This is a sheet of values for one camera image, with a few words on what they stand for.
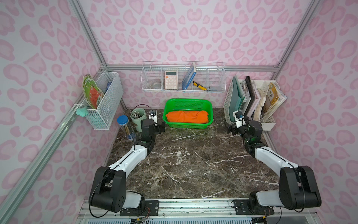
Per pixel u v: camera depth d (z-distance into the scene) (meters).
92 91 0.75
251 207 0.67
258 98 0.85
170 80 0.95
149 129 0.64
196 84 0.98
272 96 0.98
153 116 0.73
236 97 0.85
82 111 0.62
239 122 0.75
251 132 0.66
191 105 1.12
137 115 0.93
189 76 0.88
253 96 0.86
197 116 1.04
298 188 0.42
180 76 1.00
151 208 0.73
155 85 0.94
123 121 0.89
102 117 0.73
